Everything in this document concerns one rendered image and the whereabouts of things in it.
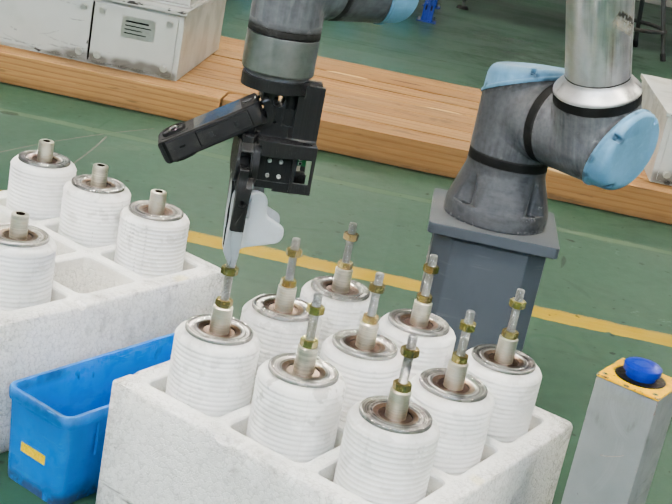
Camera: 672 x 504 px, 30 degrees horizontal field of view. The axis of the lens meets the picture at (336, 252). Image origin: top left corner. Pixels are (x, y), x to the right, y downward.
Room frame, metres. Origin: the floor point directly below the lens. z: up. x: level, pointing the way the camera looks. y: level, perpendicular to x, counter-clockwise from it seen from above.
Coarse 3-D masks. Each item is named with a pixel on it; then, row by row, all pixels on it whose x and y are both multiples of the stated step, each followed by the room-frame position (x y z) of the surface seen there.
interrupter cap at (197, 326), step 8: (192, 320) 1.28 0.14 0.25; (200, 320) 1.28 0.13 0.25; (208, 320) 1.29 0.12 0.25; (232, 320) 1.30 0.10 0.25; (192, 328) 1.26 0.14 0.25; (200, 328) 1.27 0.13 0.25; (208, 328) 1.27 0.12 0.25; (232, 328) 1.29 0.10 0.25; (240, 328) 1.29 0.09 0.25; (248, 328) 1.29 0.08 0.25; (200, 336) 1.24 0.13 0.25; (208, 336) 1.25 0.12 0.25; (216, 336) 1.25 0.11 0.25; (224, 336) 1.26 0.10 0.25; (232, 336) 1.26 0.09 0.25; (240, 336) 1.26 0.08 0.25; (248, 336) 1.27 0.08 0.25; (216, 344) 1.24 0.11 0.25; (224, 344) 1.24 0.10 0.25; (232, 344) 1.24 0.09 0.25; (240, 344) 1.25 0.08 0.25
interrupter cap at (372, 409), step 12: (372, 396) 1.18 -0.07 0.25; (384, 396) 1.18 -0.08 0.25; (360, 408) 1.14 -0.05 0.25; (372, 408) 1.15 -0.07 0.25; (384, 408) 1.16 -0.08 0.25; (408, 408) 1.17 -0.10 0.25; (420, 408) 1.17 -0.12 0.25; (372, 420) 1.12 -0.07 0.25; (384, 420) 1.13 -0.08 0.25; (408, 420) 1.15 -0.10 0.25; (420, 420) 1.14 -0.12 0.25; (432, 420) 1.15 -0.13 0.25; (396, 432) 1.11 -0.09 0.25; (408, 432) 1.11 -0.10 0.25; (420, 432) 1.12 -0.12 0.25
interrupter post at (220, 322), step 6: (216, 306) 1.27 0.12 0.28; (216, 312) 1.26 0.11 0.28; (222, 312) 1.26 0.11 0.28; (228, 312) 1.27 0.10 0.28; (216, 318) 1.26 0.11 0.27; (222, 318) 1.26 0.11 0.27; (228, 318) 1.27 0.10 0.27; (210, 324) 1.27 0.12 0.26; (216, 324) 1.26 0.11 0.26; (222, 324) 1.26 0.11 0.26; (228, 324) 1.27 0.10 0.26; (210, 330) 1.27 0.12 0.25; (216, 330) 1.26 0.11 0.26; (222, 330) 1.26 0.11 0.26; (228, 330) 1.27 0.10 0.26
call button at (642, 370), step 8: (632, 360) 1.23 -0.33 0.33; (640, 360) 1.23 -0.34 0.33; (648, 360) 1.24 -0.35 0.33; (624, 368) 1.22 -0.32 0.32; (632, 368) 1.21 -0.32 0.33; (640, 368) 1.21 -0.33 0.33; (648, 368) 1.21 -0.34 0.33; (656, 368) 1.22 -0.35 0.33; (632, 376) 1.21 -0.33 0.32; (640, 376) 1.20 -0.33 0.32; (648, 376) 1.20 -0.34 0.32; (656, 376) 1.21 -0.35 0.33
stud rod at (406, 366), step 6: (408, 336) 1.15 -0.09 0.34; (414, 336) 1.15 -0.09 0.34; (408, 342) 1.15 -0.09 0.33; (414, 342) 1.15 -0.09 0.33; (408, 348) 1.15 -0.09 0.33; (414, 348) 1.15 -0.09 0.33; (408, 360) 1.15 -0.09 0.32; (402, 366) 1.15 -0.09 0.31; (408, 366) 1.15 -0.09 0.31; (402, 372) 1.15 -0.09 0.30; (408, 372) 1.15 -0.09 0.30; (402, 378) 1.15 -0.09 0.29; (408, 378) 1.15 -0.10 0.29
